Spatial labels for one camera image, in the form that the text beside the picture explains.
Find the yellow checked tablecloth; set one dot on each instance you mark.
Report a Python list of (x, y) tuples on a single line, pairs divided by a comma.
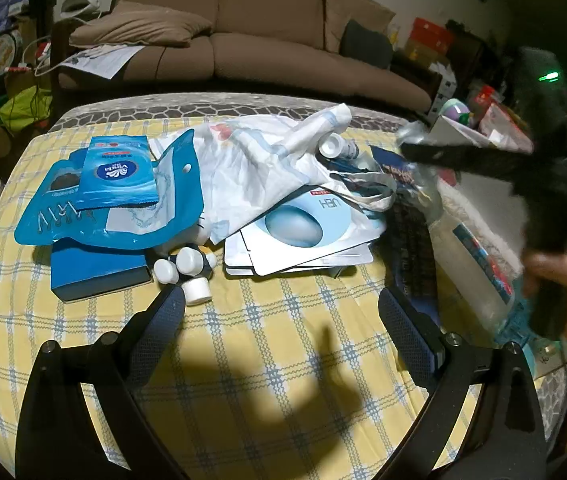
[(273, 370)]

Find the white blue face mask packet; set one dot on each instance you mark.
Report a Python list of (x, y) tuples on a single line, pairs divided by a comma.
[(293, 230), (236, 260)]

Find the large blue pouch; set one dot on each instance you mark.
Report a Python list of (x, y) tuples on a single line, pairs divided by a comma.
[(163, 215)]

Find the blue pouch with dark window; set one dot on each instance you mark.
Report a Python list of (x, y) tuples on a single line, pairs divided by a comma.
[(60, 180)]

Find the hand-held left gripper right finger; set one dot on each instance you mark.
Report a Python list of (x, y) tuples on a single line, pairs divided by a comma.
[(408, 335)]

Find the purple green toy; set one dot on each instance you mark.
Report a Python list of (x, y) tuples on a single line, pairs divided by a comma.
[(456, 111)]

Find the clear bottle with blue label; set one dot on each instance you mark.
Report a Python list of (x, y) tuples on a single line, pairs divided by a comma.
[(468, 255)]

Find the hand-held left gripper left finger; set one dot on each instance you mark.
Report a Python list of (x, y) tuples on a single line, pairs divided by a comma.
[(156, 330)]

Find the dark blue long packet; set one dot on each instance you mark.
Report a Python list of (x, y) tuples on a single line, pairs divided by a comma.
[(408, 240)]

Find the blue cardboard box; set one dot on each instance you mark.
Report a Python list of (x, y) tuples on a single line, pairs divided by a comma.
[(98, 270)]

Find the brown pillow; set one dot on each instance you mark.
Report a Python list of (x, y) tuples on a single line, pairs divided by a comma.
[(138, 27)]

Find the white plastic bag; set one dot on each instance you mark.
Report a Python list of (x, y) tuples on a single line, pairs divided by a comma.
[(248, 160)]

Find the green bag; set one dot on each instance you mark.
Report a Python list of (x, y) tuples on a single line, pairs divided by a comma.
[(25, 105)]

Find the white capped tube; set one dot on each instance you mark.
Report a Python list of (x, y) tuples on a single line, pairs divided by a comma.
[(336, 146)]

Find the small blue pouch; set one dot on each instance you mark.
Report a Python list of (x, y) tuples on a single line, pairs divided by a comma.
[(113, 175)]

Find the dark wooden chair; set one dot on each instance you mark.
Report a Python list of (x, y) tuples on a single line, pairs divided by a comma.
[(43, 35)]

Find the red cardboard boxes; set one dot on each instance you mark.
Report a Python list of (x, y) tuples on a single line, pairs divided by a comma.
[(428, 35)]

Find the dark grey cushion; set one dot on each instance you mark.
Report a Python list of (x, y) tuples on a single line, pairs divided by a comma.
[(366, 45)]

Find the white appliance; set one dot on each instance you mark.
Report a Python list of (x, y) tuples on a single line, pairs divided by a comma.
[(80, 4)]

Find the brown sofa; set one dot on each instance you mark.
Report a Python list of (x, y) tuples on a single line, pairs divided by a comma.
[(283, 45)]

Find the white paper sheets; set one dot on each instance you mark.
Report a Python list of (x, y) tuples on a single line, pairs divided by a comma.
[(100, 59)]

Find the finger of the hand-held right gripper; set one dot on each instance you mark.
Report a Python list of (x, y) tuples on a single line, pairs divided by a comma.
[(463, 156)]

